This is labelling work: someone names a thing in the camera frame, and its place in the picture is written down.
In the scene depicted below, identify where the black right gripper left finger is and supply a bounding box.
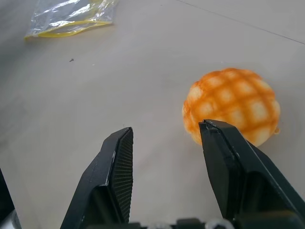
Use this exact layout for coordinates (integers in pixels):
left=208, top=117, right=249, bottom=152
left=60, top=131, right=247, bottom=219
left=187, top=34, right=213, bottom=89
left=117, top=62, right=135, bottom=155
left=59, top=127, right=134, bottom=229

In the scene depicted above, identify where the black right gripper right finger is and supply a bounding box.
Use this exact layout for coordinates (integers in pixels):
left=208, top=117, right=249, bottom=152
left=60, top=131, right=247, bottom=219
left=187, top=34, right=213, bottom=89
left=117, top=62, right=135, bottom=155
left=198, top=119, right=305, bottom=229

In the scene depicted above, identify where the orange checkered bread bun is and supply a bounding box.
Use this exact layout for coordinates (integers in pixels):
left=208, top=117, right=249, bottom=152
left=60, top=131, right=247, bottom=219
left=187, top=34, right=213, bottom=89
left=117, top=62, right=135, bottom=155
left=182, top=68, right=281, bottom=147

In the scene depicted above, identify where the clear yellow-zip plastic bag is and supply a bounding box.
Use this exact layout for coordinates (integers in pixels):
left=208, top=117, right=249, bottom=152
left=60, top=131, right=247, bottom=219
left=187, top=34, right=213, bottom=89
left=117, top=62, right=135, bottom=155
left=23, top=0, right=120, bottom=42

